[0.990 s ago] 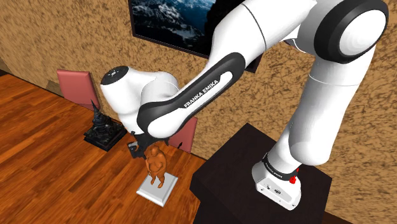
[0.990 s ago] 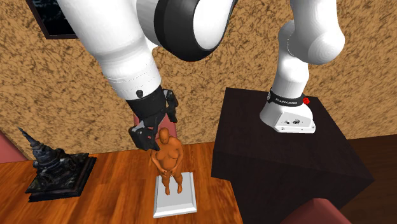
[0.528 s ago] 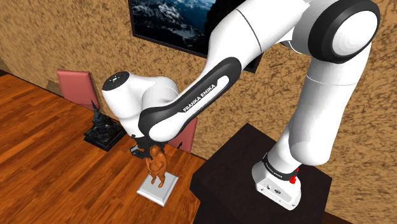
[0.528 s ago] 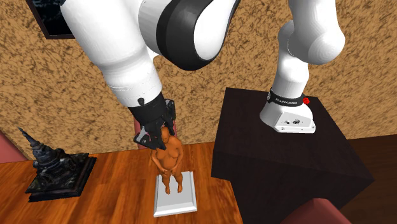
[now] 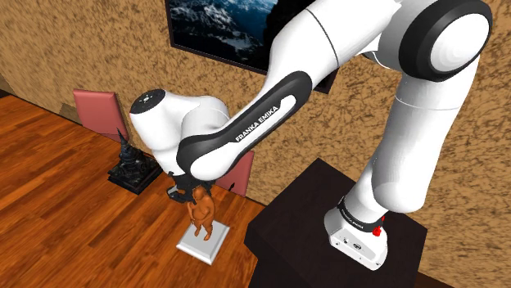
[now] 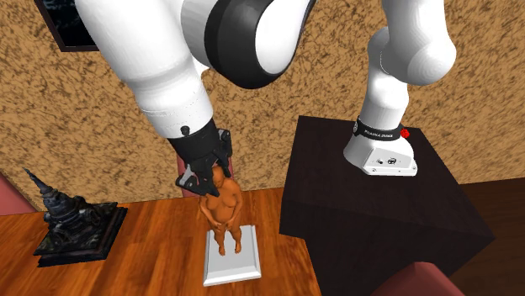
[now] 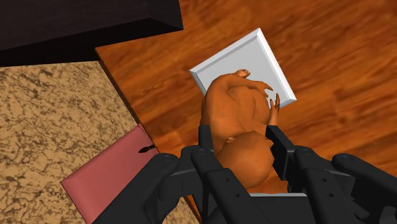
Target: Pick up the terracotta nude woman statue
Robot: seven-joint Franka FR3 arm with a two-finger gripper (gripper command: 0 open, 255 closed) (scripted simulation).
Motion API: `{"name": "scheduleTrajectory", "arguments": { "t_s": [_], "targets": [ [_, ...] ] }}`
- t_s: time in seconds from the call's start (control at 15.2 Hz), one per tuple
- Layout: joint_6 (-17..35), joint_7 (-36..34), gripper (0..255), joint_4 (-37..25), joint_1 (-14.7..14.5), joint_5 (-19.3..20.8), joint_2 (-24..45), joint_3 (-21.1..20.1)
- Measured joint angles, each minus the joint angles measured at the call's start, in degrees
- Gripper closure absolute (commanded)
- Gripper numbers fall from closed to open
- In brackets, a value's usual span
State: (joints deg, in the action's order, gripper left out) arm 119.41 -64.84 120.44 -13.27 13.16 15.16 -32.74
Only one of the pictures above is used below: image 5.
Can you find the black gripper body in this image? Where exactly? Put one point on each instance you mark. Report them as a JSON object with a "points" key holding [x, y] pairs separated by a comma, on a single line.
{"points": [[184, 187]]}

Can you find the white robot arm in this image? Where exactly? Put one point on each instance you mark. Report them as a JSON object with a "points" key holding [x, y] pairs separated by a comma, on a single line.
{"points": [[415, 131]]}

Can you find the orange figure on white base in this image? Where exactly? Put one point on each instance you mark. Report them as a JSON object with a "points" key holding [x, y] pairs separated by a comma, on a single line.
{"points": [[203, 215]]}

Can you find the black spired statue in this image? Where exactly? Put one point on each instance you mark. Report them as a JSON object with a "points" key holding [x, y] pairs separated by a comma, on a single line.
{"points": [[132, 163]]}

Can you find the pink chair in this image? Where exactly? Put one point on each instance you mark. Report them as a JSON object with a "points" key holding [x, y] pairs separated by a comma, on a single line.
{"points": [[98, 113]]}

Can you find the dark robot stand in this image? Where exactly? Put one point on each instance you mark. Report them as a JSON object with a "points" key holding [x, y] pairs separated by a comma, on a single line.
{"points": [[303, 227]]}

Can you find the framed mountain wall picture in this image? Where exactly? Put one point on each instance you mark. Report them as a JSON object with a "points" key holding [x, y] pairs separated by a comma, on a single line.
{"points": [[223, 28]]}

